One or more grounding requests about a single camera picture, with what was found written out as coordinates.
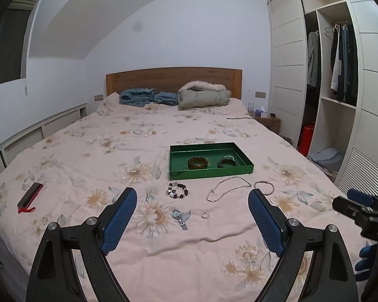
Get silver clasp bangle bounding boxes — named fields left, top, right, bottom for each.
left=253, top=181, right=275, bottom=196

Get silver chain necklace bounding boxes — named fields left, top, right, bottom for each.
left=205, top=176, right=253, bottom=203

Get silver wristwatch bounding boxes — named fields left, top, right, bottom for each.
left=171, top=209, right=191, bottom=231

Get dark translucent bangle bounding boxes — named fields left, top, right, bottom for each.
left=217, top=158, right=238, bottom=168

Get black beaded bracelet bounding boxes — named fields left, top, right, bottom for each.
left=166, top=181, right=189, bottom=200

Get amber resin bangle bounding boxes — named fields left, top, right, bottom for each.
left=187, top=157, right=208, bottom=170

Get blue gloved hand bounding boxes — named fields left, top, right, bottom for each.
left=354, top=244, right=378, bottom=282

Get folded blue clothes pile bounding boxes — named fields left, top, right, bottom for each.
left=308, top=148, right=344, bottom=172

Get black red case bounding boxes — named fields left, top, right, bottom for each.
left=17, top=182, right=43, bottom=213

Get red container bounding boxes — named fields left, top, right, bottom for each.
left=298, top=124, right=314, bottom=157

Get wooden nightstand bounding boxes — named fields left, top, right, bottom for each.
left=254, top=117, right=280, bottom=134

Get white radiator cover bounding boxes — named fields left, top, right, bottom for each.
left=0, top=104, right=86, bottom=174

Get hanging clothes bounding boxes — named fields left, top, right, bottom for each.
left=306, top=18, right=359, bottom=107

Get floral pink bedspread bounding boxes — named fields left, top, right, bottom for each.
left=0, top=92, right=374, bottom=302

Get glass cup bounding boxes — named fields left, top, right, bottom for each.
left=247, top=102, right=255, bottom=115

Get white wardrobe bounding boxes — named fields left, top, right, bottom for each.
left=268, top=0, right=378, bottom=195

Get green rectangular tray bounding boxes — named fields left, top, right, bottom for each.
left=169, top=142, right=254, bottom=180

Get grey fur-trimmed coat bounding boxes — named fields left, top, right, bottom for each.
left=177, top=81, right=231, bottom=109

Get blue folded blanket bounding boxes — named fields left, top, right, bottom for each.
left=119, top=88, right=178, bottom=107

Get wooden headboard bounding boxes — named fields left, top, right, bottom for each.
left=106, top=67, right=242, bottom=99

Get dark window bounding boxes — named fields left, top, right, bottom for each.
left=0, top=0, right=38, bottom=84

